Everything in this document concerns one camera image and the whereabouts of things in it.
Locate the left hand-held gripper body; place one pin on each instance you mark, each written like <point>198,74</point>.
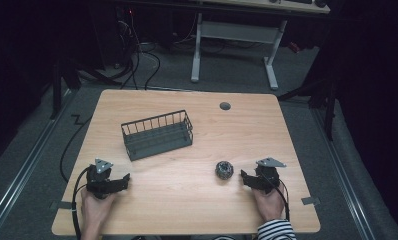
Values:
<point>98,181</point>

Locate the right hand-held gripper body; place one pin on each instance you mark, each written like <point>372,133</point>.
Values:
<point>267,176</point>

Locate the person's left hand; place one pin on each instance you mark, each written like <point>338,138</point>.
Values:
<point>95,208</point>

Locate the person's right hand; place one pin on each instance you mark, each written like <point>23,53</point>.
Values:
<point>270,204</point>

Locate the steel wool scrubber ball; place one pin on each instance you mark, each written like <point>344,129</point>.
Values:
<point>224,170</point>

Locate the grey tape strip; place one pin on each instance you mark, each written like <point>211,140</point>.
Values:
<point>310,200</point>
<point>64,205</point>

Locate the round table grommet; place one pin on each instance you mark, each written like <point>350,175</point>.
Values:
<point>225,106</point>

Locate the black metal stand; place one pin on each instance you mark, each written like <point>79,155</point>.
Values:
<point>328,110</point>
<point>57,90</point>

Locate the small red object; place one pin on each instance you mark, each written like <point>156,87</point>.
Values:
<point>294,47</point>

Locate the metal floor rail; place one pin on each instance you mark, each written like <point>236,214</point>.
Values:
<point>27,166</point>
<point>345,173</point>

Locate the white frame desk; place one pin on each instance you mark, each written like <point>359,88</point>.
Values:
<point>235,32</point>

